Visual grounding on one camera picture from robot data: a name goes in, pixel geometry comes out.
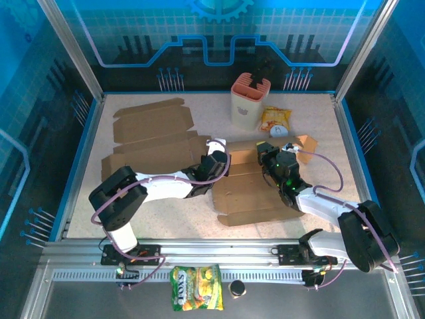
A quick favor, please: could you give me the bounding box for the brown cardboard box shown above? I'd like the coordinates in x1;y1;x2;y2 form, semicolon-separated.
101;97;214;190
211;134;319;227

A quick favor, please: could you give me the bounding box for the black controller box with LED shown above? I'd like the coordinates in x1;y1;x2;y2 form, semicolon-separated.
301;268;328;290
114;265;141;290

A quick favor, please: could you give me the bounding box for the yellow snack bag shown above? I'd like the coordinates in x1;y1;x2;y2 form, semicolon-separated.
260;105;292;132

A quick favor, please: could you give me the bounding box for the cream knife block pink top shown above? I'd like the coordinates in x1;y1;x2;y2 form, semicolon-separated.
230;72;272;131

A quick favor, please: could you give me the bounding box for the green candy bag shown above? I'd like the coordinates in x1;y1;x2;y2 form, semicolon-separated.
169;264;225;312

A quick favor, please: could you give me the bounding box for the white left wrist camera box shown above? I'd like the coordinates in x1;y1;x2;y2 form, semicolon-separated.
205;138;228;156

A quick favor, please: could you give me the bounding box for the black knife handle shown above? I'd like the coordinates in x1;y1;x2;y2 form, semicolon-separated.
250;58;275;90

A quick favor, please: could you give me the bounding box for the aluminium frame rail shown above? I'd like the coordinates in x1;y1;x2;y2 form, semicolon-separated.
39;237;401;270

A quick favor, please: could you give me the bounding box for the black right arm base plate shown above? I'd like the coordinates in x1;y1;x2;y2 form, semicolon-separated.
277;244;338;266

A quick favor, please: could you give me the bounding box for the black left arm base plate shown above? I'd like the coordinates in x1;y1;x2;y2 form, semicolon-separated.
100;244;163;266

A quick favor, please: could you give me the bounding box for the slotted grey cable duct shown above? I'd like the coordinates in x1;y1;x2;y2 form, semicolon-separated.
51;268;308;284

